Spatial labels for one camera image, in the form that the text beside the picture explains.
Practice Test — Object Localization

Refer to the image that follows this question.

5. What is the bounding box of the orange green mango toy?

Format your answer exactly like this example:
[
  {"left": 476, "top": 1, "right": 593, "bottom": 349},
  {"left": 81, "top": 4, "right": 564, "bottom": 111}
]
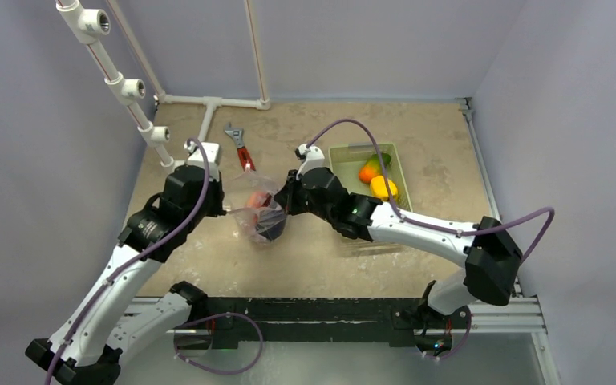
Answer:
[{"left": 358, "top": 152, "right": 391, "bottom": 184}]

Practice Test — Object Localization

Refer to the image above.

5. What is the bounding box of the purple eggplant toy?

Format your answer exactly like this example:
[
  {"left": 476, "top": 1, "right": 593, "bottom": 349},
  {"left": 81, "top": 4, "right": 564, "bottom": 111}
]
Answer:
[{"left": 255, "top": 219, "right": 286, "bottom": 242}]

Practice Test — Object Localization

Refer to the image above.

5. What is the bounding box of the orange pumpkin toy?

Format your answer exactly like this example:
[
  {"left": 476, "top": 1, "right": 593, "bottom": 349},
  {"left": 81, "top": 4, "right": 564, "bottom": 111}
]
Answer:
[{"left": 245, "top": 191, "right": 274, "bottom": 210}]

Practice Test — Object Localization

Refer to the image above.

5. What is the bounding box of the clear zip top bag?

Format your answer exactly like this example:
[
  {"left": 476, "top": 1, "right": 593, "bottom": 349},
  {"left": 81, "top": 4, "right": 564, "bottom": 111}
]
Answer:
[{"left": 226, "top": 171, "right": 287, "bottom": 243}]

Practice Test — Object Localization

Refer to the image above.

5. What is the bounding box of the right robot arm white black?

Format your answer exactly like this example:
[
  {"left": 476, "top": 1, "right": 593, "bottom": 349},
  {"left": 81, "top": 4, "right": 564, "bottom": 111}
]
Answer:
[{"left": 274, "top": 167, "right": 523, "bottom": 326}]

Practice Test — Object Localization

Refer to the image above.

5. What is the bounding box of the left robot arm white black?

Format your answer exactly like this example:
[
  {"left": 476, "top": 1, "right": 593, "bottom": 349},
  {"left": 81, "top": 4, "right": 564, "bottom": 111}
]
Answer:
[{"left": 26, "top": 165, "right": 224, "bottom": 384}]

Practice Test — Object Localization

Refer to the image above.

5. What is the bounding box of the green perforated basket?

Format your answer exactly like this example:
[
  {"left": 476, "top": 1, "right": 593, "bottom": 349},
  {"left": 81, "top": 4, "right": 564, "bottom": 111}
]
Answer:
[{"left": 329, "top": 142, "right": 414, "bottom": 259}]

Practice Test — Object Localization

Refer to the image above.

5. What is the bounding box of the yellow lemon toy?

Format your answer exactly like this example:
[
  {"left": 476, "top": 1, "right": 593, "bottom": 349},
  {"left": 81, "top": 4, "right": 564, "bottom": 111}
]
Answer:
[{"left": 369, "top": 175, "right": 399, "bottom": 201}]

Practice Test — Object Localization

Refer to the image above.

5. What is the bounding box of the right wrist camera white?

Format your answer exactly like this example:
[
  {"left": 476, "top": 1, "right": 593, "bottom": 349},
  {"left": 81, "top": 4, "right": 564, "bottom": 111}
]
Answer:
[{"left": 294, "top": 144, "right": 325, "bottom": 179}]

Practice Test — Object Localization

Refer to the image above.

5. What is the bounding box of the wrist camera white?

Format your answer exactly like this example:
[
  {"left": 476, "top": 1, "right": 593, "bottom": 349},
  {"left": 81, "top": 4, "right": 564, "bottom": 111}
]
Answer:
[
  {"left": 294, "top": 144, "right": 325, "bottom": 179},
  {"left": 184, "top": 138, "right": 222, "bottom": 182}
]

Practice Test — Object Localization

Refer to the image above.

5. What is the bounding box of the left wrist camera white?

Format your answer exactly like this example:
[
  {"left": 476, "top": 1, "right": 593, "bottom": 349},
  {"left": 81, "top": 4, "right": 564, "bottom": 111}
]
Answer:
[{"left": 184, "top": 138, "right": 222, "bottom": 182}]

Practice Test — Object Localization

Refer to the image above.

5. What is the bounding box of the red handled adjustable wrench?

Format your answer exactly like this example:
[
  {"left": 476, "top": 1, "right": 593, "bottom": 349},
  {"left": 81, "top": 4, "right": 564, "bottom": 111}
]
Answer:
[{"left": 224, "top": 123, "right": 256, "bottom": 171}]

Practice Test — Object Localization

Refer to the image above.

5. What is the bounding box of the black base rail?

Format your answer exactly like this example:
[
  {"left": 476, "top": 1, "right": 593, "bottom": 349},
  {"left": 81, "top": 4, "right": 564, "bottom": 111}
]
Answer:
[{"left": 182, "top": 297, "right": 472, "bottom": 355}]

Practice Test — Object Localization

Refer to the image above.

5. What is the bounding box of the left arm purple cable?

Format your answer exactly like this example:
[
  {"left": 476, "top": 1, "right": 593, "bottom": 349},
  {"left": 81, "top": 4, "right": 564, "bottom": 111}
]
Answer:
[{"left": 44, "top": 138, "right": 265, "bottom": 385}]

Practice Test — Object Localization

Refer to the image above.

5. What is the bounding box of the white pvc pipe frame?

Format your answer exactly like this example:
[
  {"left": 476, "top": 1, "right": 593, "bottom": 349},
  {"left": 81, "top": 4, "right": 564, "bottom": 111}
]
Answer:
[{"left": 55, "top": 0, "right": 271, "bottom": 172}]

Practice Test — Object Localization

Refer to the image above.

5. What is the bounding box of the aluminium frame rail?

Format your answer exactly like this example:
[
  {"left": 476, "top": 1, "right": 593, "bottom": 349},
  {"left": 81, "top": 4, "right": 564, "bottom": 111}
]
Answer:
[{"left": 456, "top": 98, "right": 561, "bottom": 385}]

